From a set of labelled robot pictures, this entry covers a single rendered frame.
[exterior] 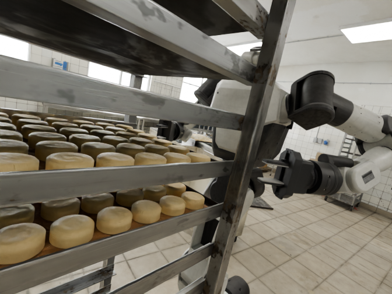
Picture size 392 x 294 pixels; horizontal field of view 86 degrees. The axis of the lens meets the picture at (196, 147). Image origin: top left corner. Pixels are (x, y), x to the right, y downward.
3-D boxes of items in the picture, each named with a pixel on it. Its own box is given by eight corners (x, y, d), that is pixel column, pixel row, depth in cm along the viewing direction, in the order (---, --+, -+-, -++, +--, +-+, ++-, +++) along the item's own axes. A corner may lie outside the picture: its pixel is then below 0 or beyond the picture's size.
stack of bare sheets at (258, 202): (235, 191, 376) (235, 189, 376) (255, 193, 384) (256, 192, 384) (249, 207, 318) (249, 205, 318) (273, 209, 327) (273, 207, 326)
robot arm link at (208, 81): (212, 79, 103) (214, 68, 90) (226, 91, 103) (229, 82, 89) (196, 96, 103) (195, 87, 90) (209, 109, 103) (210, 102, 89)
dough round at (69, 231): (74, 255, 25) (76, 240, 24) (38, 242, 25) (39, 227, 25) (100, 232, 30) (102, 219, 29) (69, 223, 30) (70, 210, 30)
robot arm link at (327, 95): (328, 102, 73) (295, 87, 71) (353, 87, 65) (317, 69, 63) (327, 130, 69) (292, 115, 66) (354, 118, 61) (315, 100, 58)
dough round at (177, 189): (188, 196, 49) (190, 188, 48) (171, 198, 45) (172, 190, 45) (177, 187, 52) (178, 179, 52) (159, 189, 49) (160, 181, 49)
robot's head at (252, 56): (245, 77, 83) (251, 54, 81) (270, 79, 76) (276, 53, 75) (237, 73, 78) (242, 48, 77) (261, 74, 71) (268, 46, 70)
